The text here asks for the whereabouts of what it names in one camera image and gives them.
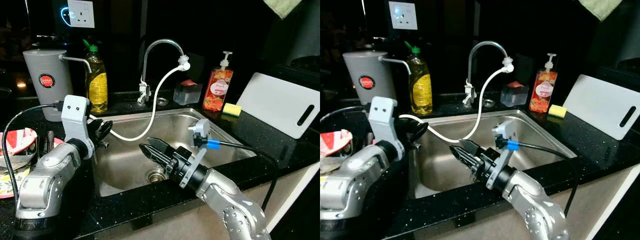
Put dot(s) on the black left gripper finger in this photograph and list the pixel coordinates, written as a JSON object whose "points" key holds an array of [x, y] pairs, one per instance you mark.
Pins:
{"points": [[106, 126], [417, 141], [103, 141], [421, 127]]}

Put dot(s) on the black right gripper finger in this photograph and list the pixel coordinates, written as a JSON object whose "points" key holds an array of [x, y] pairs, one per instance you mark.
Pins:
{"points": [[466, 158], [156, 155], [472, 149], [162, 146]]}

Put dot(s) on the red patterned bowl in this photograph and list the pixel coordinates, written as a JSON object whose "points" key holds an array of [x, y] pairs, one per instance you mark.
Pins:
{"points": [[334, 142], [19, 141]]}

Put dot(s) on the metal sink drain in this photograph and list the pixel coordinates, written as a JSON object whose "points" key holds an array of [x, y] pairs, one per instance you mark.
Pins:
{"points": [[155, 175]]}

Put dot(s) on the stainless steel sink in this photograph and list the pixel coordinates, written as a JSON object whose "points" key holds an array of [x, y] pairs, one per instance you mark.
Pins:
{"points": [[440, 165], [122, 160]]}

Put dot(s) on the yellow dish soap bottle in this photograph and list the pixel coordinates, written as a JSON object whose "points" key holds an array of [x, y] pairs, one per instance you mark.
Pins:
{"points": [[421, 87], [97, 85]]}

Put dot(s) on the chrome round counter cap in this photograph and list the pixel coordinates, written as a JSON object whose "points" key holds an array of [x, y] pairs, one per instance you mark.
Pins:
{"points": [[488, 103], [162, 101]]}

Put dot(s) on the clear plastic sponge holder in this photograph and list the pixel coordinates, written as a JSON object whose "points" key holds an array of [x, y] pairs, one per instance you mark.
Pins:
{"points": [[514, 96], [187, 94]]}

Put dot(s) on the chrome gooseneck faucet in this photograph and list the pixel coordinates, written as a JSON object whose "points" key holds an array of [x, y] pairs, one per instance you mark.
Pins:
{"points": [[145, 70], [470, 70]]}

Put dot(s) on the red sponge piece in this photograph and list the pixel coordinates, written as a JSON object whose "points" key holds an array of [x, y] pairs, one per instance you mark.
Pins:
{"points": [[188, 82], [515, 84]]}

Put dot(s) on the grey water filter canister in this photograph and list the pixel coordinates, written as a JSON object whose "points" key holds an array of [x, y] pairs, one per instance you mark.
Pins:
{"points": [[367, 75], [47, 82]]}

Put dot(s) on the yellow sponge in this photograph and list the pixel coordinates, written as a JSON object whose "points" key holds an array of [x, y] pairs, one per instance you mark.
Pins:
{"points": [[557, 111], [231, 109]]}

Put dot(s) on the peach hand soap pump bottle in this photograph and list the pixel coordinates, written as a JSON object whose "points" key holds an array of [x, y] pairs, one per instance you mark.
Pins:
{"points": [[543, 90], [217, 90]]}

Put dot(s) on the white cutting board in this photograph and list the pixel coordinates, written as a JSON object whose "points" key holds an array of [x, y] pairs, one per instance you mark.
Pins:
{"points": [[600, 105], [272, 102]]}

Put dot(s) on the green cloth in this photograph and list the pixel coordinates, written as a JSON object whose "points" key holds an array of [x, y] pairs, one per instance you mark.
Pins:
{"points": [[600, 8], [282, 7]]}

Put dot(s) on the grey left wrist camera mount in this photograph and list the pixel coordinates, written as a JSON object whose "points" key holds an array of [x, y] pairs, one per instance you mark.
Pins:
{"points": [[76, 117], [384, 120]]}

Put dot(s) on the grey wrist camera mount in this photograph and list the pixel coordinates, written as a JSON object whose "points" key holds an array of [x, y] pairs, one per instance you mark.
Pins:
{"points": [[76, 117], [506, 132], [384, 120], [199, 131]]}

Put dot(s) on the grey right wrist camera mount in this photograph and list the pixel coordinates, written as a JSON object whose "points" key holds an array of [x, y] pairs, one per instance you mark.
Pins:
{"points": [[506, 132], [199, 131]]}

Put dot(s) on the white wall socket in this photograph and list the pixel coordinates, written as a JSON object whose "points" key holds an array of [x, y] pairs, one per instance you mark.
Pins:
{"points": [[403, 15], [81, 13]]}

